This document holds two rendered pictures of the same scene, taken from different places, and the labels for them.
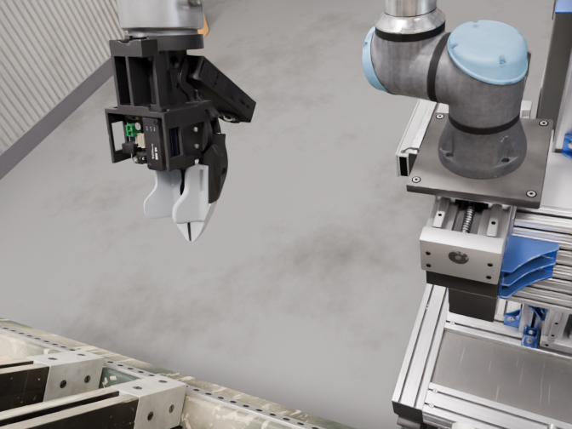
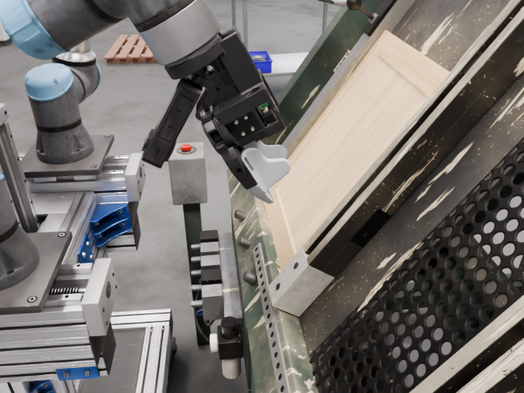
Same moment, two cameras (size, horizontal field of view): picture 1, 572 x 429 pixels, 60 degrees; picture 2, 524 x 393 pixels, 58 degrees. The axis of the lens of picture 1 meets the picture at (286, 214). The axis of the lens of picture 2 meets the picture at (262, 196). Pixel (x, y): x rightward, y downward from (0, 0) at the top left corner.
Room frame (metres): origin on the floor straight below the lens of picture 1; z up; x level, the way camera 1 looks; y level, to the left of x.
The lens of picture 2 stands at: (0.74, 0.48, 1.64)
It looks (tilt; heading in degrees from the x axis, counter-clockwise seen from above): 32 degrees down; 228
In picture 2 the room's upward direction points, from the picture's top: straight up
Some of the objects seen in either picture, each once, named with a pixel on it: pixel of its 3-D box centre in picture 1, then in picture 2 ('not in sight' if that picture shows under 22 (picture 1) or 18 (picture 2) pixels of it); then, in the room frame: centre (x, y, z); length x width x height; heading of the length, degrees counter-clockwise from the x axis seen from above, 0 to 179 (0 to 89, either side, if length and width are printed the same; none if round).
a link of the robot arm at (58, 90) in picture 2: not in sight; (53, 93); (0.35, -0.78, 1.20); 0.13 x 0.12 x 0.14; 43
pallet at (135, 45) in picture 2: not in sight; (141, 48); (-2.20, -5.04, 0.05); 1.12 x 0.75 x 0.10; 50
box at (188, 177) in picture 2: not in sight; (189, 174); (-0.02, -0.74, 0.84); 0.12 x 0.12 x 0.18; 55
